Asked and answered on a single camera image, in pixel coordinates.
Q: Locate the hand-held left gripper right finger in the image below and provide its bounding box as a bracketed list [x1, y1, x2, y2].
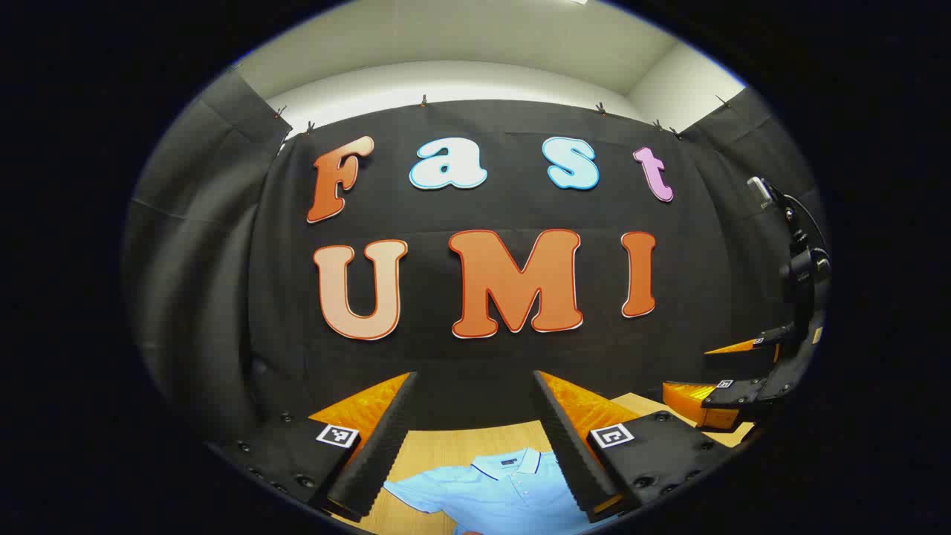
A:
[532, 370, 733, 524]

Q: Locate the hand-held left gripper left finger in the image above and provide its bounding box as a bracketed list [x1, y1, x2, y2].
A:
[204, 371, 420, 523]

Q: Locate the light blue T-shirt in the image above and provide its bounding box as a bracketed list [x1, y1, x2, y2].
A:
[383, 447, 597, 535]

